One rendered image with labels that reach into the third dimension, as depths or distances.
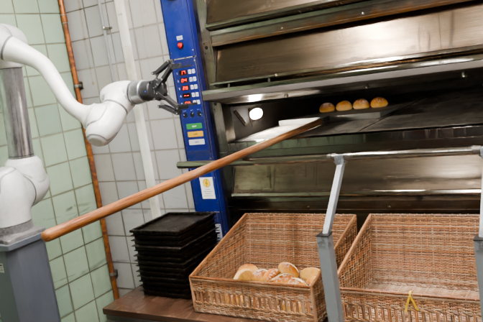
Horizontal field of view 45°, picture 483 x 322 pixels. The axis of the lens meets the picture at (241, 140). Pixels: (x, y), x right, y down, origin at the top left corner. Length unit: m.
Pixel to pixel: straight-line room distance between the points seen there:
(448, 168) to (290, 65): 0.76
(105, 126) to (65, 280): 1.25
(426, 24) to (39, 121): 1.88
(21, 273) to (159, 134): 0.97
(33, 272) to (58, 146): 0.90
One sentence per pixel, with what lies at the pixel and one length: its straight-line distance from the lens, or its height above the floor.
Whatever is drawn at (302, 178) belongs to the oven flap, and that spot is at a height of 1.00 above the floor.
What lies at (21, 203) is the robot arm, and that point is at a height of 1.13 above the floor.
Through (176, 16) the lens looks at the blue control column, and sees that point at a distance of 2.78.
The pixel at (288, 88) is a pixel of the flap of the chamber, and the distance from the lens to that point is 2.36.
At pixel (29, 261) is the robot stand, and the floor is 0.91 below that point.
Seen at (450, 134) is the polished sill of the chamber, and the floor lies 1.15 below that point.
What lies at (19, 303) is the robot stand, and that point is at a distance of 2.48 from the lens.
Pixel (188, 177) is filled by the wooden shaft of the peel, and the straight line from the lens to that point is 1.94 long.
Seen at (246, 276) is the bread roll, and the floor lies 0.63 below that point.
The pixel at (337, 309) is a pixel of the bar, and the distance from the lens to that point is 2.00.
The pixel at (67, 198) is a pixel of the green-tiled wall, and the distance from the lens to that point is 3.20.
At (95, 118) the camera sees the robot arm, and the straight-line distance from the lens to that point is 2.19.
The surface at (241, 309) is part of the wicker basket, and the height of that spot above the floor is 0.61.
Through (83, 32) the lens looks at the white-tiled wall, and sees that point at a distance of 3.21.
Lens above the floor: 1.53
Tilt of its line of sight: 7 degrees down
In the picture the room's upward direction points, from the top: 9 degrees counter-clockwise
